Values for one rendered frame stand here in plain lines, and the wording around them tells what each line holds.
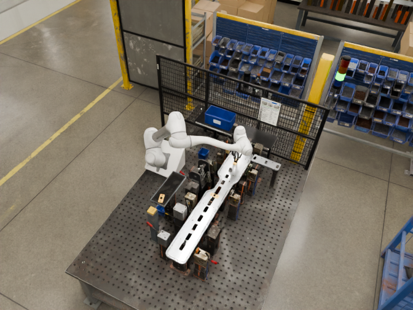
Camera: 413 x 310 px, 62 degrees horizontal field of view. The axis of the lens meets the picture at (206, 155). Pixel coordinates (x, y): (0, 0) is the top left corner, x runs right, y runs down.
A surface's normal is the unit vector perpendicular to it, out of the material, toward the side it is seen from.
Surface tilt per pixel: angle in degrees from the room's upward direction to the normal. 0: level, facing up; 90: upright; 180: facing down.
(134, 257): 0
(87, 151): 0
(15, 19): 90
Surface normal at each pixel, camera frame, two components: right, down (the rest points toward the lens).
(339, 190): 0.04, -0.69
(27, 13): 0.91, 0.33
